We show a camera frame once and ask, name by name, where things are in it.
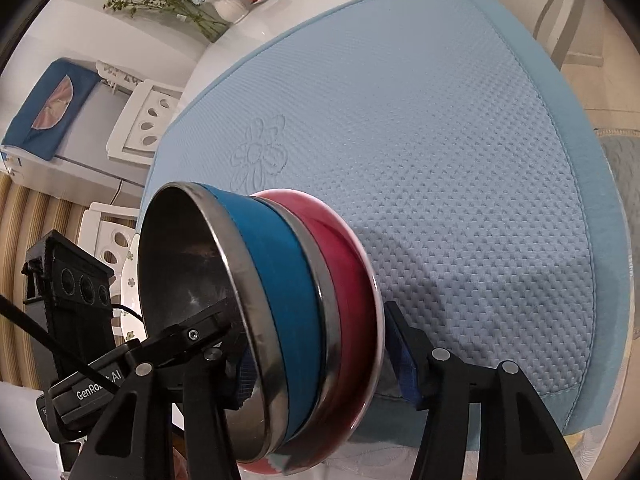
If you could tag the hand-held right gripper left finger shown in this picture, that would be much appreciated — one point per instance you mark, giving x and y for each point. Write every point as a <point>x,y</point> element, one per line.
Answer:
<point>244,382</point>

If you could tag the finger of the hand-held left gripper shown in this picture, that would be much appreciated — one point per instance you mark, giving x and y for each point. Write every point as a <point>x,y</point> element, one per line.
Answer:
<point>185,335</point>

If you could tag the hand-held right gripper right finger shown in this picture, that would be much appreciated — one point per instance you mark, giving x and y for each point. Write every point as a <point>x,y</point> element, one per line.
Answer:
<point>404,365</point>

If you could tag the white floral plate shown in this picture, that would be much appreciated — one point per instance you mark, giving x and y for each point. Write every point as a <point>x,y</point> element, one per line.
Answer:
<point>129,282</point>

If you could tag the red steel-lined bowl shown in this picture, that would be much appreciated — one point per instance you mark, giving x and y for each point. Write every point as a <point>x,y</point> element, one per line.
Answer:
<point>345,270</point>

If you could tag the blue steel-lined bowl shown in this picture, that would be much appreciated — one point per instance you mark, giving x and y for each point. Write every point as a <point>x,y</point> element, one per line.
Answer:
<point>280,270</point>

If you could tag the white dining chair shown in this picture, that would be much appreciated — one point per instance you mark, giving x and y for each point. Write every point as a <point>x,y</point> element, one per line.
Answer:
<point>567,20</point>
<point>150,95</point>
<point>107,232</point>

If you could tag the white washing machine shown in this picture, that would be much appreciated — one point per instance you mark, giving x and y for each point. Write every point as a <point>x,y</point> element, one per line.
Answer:
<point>85,160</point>

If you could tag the blue cover cloth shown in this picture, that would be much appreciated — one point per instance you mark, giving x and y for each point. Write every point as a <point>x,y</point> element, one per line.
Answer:
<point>30,125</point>

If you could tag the blue textured table mat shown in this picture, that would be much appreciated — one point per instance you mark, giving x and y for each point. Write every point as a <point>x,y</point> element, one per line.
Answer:
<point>425,135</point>

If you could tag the green glass vase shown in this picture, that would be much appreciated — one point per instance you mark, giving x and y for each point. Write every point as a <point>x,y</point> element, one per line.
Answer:
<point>212,27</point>

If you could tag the grey patterned seat cushion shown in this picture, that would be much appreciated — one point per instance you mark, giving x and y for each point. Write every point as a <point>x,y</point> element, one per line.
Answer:
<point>622,170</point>

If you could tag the white ceramic vase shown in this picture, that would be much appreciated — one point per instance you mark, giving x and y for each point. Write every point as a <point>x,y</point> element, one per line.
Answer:
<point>231,9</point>

